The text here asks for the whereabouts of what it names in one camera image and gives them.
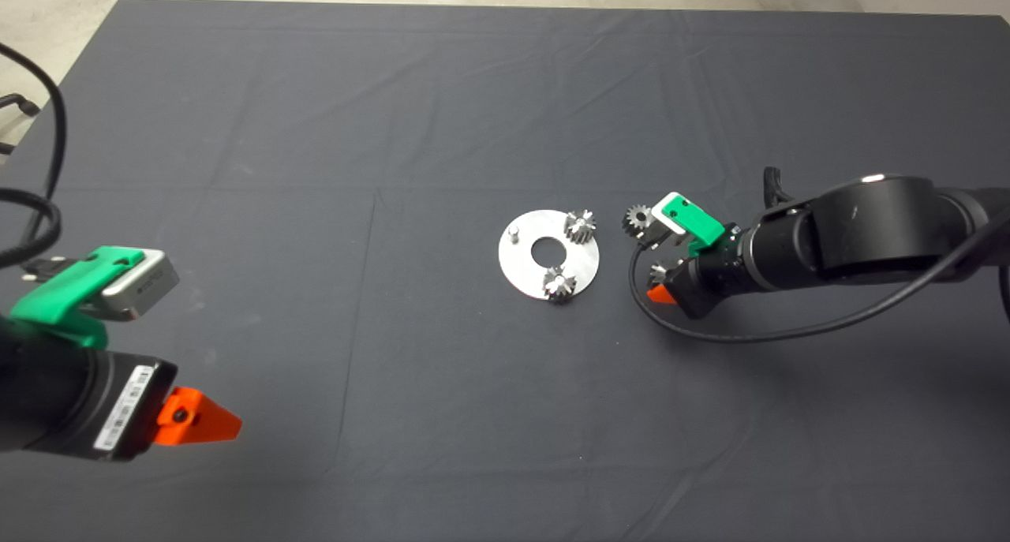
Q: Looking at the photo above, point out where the thin black camera cable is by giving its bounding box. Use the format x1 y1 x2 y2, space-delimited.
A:
0 43 69 284
629 207 1010 344

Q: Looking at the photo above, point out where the small steel spur gear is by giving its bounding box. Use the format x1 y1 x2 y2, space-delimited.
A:
622 204 654 241

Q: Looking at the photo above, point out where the thick black braided cable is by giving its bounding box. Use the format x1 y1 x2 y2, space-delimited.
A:
0 189 62 268

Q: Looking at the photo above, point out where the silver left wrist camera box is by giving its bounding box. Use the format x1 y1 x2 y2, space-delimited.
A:
101 250 181 322

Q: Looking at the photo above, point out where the thin black right camera cable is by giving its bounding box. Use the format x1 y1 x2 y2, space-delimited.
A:
629 207 1010 344

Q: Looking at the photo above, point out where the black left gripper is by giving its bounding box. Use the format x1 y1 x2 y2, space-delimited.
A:
85 351 244 462

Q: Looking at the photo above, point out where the black metal chair base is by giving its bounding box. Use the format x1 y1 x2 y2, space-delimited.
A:
0 92 40 156

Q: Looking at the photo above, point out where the green right wrist camera mount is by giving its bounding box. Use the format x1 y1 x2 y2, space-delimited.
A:
661 193 725 256

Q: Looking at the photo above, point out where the thin black left camera cable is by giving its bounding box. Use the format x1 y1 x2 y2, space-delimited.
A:
0 43 69 284

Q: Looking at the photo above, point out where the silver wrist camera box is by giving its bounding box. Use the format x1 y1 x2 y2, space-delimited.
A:
641 192 687 251
101 250 181 322

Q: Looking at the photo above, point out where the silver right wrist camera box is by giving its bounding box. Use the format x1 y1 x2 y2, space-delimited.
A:
641 192 687 251

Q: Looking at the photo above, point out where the round metal plate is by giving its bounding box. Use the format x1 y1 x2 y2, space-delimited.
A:
498 209 601 300

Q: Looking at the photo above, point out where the dark grey table cloth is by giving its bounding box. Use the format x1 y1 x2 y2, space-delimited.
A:
0 0 1010 542

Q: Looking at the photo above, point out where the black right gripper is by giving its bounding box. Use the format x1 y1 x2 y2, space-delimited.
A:
647 228 763 320

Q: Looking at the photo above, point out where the small steel bevel gear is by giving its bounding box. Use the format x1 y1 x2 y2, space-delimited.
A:
563 208 598 245
541 264 578 304

